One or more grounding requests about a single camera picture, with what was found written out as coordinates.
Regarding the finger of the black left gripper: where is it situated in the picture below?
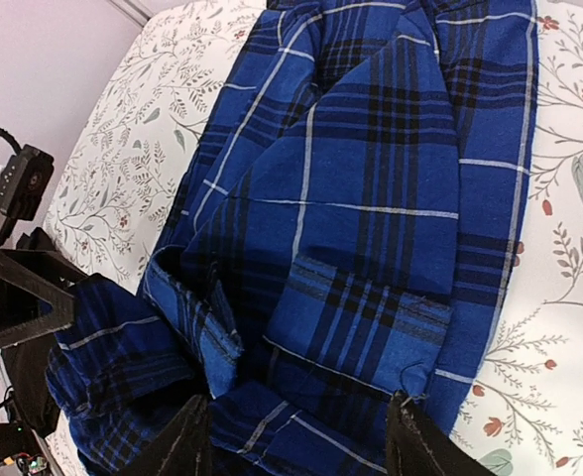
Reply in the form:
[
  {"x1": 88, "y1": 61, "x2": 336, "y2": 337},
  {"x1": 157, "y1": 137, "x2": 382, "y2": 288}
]
[{"x1": 0, "y1": 249, "x2": 88, "y2": 349}]

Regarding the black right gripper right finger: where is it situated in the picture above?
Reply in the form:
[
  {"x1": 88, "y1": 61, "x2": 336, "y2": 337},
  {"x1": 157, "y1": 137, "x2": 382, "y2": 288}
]
[{"x1": 386, "y1": 391, "x2": 493, "y2": 476}]

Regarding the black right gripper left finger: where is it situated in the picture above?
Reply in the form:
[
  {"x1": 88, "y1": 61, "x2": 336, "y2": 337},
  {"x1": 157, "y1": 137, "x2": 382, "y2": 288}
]
[{"x1": 117, "y1": 395, "x2": 212, "y2": 476}]

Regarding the blue plaid long sleeve shirt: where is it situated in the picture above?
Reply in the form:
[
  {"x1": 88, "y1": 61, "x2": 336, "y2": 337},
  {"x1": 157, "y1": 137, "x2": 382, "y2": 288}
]
[{"x1": 47, "y1": 1, "x2": 537, "y2": 475}]

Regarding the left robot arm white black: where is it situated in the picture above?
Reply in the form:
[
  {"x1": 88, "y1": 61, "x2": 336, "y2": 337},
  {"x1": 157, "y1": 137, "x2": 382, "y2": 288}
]
[{"x1": 0, "y1": 249, "x2": 87, "y2": 437}]

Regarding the floral patterned table mat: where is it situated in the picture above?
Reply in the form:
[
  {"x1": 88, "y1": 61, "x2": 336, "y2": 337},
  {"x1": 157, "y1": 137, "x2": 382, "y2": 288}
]
[{"x1": 45, "y1": 1, "x2": 583, "y2": 475}]

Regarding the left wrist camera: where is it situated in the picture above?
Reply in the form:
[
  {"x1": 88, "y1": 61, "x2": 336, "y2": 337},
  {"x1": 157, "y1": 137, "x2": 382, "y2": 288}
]
[{"x1": 0, "y1": 128, "x2": 55, "y2": 247}]

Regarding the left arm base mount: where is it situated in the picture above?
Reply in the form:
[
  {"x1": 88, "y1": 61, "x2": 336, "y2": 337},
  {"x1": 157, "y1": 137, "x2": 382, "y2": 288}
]
[{"x1": 0, "y1": 418, "x2": 52, "y2": 475}]

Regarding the left aluminium frame post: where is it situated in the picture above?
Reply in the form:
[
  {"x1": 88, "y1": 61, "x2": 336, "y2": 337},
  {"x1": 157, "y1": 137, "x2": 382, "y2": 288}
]
[{"x1": 108, "y1": 0, "x2": 153, "y2": 26}]

